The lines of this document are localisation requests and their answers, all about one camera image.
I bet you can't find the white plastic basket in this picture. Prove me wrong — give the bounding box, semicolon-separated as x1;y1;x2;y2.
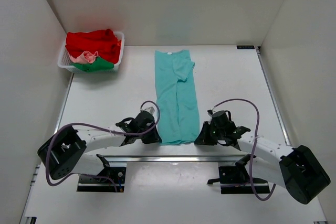
58;29;124;73

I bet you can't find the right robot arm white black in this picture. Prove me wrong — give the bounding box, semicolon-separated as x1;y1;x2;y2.
194;110;331;205

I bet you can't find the pink t shirt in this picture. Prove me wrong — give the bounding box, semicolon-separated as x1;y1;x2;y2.
69;51;99;65

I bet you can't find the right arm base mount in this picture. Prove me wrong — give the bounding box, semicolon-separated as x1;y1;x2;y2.
207;155;254;195

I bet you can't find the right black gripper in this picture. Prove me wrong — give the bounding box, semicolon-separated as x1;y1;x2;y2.
195;122;225;146

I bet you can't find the aluminium rail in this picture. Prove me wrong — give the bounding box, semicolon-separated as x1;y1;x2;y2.
105;155;244;163

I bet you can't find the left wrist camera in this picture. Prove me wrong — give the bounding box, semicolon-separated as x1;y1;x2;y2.
140;106;155;115

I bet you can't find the dark label plate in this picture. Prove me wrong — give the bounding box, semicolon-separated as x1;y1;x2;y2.
236;45;255;50

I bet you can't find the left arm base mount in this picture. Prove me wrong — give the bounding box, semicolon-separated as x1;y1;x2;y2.
77;163;127;193

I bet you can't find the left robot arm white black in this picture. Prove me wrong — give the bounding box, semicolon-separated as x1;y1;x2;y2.
37;106;162;181

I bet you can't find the red t shirt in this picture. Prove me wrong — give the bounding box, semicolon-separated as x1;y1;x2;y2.
66;29;121;63

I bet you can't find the teal t shirt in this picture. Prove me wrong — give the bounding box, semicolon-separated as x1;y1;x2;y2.
154;50;200;145

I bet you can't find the green t shirt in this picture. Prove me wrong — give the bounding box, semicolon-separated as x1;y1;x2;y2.
72;57;114;72

